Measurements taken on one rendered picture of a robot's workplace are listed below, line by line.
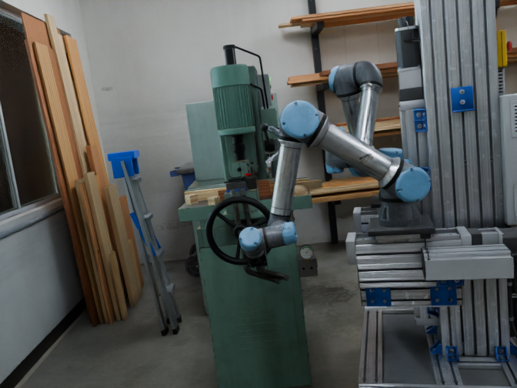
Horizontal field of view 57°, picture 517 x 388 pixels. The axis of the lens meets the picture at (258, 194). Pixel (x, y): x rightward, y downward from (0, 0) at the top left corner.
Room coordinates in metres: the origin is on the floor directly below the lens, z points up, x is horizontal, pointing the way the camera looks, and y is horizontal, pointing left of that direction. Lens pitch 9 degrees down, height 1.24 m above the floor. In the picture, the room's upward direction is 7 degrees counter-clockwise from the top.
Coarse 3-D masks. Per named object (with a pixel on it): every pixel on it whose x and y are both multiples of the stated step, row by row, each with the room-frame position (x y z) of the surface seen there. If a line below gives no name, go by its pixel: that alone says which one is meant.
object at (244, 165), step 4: (240, 160) 2.28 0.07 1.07; (244, 160) 2.25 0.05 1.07; (248, 160) 2.30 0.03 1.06; (232, 164) 2.20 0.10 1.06; (236, 164) 2.20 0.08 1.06; (240, 164) 2.20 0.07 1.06; (244, 164) 2.20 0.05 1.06; (248, 164) 2.28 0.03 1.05; (236, 168) 2.20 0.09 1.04; (244, 168) 2.20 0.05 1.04; (248, 168) 2.25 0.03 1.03; (236, 172) 2.20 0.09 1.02; (240, 172) 2.20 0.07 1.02; (244, 172) 2.20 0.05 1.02; (248, 172) 2.22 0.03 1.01; (236, 176) 2.20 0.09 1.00; (240, 176) 2.20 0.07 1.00; (244, 176) 2.24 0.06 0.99
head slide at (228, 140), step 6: (252, 132) 2.33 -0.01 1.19; (228, 138) 2.33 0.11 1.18; (246, 138) 2.33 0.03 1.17; (252, 138) 2.33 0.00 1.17; (228, 144) 2.33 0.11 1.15; (246, 144) 2.33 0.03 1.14; (252, 144) 2.33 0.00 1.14; (228, 150) 2.34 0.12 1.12; (246, 150) 2.33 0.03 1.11; (252, 150) 2.33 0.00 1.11; (228, 156) 2.34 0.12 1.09; (234, 156) 2.33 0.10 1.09; (246, 156) 2.33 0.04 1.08; (252, 156) 2.33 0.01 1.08; (228, 162) 2.34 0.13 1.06
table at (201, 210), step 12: (192, 204) 2.19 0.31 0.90; (204, 204) 2.15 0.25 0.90; (264, 204) 2.07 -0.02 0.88; (300, 204) 2.06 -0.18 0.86; (180, 216) 2.10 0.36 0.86; (192, 216) 2.10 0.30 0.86; (204, 216) 2.09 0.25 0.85; (216, 216) 2.09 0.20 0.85; (228, 216) 1.99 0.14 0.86; (240, 216) 1.99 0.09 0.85; (252, 216) 1.98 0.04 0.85; (264, 216) 1.98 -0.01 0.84
